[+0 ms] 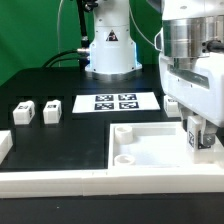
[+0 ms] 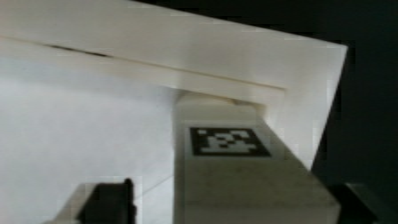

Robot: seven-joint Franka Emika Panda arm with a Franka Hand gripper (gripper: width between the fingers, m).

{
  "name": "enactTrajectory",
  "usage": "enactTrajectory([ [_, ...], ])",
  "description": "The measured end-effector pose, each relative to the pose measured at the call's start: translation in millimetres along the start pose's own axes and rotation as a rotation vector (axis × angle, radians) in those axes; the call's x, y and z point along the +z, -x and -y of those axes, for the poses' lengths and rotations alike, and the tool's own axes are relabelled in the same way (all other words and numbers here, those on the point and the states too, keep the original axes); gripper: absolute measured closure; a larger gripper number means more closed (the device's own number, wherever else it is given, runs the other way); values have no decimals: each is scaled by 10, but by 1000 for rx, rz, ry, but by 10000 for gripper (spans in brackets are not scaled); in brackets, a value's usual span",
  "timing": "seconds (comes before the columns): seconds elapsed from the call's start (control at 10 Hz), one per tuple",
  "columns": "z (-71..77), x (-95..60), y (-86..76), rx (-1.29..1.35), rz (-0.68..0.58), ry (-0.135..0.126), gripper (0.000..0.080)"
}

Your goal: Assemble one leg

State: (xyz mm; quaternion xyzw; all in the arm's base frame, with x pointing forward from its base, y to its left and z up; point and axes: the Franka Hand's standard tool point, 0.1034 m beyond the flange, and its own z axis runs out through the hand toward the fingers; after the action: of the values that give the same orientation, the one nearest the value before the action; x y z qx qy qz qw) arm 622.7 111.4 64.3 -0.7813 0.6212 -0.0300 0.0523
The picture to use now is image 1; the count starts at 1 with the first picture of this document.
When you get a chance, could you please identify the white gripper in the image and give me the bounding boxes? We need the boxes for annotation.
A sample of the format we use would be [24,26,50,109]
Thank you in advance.
[159,56,224,148]

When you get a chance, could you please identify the white square tabletop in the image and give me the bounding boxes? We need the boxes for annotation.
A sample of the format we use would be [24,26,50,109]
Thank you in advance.
[108,122,224,168]

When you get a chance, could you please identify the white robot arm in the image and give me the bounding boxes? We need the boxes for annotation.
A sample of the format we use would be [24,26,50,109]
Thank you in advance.
[86,0,224,149]

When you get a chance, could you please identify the white marker sheet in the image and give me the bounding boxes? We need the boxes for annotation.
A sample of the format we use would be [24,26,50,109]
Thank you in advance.
[72,92,160,113]

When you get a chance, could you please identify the white left fence block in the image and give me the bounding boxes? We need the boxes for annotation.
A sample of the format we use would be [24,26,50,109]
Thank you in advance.
[0,130,13,164]

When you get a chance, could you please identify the white front fence wall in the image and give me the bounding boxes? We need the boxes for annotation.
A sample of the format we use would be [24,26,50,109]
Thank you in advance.
[0,165,224,198]

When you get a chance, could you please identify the black cable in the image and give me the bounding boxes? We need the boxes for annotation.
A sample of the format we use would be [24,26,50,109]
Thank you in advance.
[42,49,88,69]

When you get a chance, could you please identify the white thin cable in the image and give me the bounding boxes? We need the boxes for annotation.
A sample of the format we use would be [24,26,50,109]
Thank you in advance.
[56,0,66,68]

